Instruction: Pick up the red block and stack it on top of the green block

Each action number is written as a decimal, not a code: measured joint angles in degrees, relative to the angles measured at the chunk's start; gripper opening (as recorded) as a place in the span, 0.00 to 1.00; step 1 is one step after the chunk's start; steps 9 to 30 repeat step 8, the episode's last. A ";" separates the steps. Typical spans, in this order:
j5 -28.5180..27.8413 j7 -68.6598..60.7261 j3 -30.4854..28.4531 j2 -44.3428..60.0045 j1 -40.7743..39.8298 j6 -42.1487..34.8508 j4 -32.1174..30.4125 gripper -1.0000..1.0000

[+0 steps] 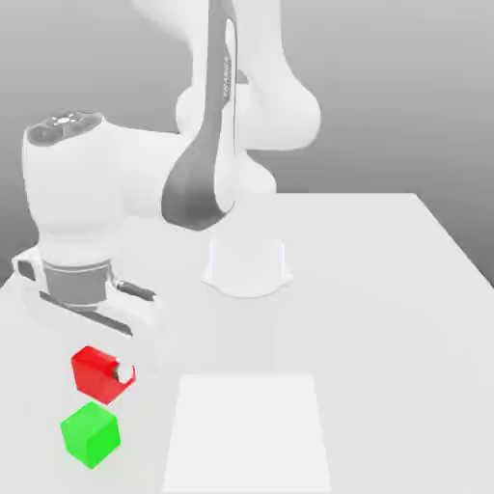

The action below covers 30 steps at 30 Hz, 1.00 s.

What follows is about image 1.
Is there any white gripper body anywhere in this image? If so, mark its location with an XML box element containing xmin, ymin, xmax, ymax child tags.
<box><xmin>23</xmin><ymin>286</ymin><xmax>173</xmax><ymax>374</ymax></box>

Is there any small red cube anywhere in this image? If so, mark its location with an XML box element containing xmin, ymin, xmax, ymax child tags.
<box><xmin>69</xmin><ymin>344</ymin><xmax>137</xmax><ymax>406</ymax></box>

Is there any small green cube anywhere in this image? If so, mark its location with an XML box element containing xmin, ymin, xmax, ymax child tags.
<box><xmin>60</xmin><ymin>400</ymin><xmax>122</xmax><ymax>471</ymax></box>

